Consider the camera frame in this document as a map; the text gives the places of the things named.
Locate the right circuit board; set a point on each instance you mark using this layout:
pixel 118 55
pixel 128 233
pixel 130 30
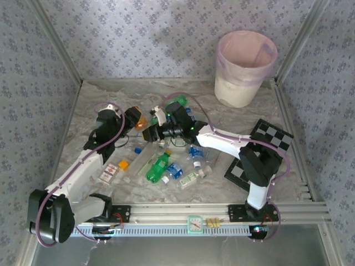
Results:
pixel 259 230

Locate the long clear bottle green strip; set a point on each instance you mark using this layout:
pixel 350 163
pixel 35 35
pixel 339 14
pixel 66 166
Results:
pixel 144 163

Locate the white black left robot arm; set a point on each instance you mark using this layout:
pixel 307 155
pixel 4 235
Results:
pixel 83 169

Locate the blue-label bottle blue cap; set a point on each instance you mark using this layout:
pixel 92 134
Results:
pixel 137 150

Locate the wide aluminium side rail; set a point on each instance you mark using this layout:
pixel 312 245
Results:
pixel 280 92

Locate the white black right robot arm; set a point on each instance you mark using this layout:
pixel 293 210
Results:
pixel 222 141

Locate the aluminium table rail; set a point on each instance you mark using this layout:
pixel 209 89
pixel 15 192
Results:
pixel 172 210

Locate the clear bottle blue print label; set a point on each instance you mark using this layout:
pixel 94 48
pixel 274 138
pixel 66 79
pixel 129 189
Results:
pixel 189 111

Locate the small mint green clock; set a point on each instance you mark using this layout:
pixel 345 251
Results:
pixel 195 225

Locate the grey metal panel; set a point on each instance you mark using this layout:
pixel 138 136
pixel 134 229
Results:
pixel 177 252

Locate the narrow aluminium side rail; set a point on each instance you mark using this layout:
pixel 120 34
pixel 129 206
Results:
pixel 66 124

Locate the clear bottle blue cap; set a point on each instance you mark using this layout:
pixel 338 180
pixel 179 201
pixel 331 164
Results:
pixel 212 159

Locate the left circuit board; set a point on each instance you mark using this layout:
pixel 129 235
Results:
pixel 104 230

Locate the blue-label bottle white cap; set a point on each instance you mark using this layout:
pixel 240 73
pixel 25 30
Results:
pixel 174 169
pixel 195 153

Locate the aluminium frame post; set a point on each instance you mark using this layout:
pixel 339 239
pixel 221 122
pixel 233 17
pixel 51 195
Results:
pixel 57 41
pixel 299 41

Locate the white trash bin with liner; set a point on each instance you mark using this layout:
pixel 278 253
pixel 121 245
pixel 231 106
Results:
pixel 244 50

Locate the red-label bottle yellow cap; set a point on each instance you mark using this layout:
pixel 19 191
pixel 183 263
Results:
pixel 109 173

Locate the circuit board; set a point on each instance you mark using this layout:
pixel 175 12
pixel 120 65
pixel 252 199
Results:
pixel 259 230
pixel 104 230

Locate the black grey chessboard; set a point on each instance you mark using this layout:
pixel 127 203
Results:
pixel 274 135

